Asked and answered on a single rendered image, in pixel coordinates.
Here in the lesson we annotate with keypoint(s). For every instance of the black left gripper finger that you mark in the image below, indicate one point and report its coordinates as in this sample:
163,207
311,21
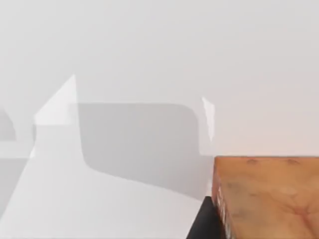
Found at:
205,221

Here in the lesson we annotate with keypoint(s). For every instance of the orange brown box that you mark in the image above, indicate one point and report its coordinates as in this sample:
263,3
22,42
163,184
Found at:
269,199

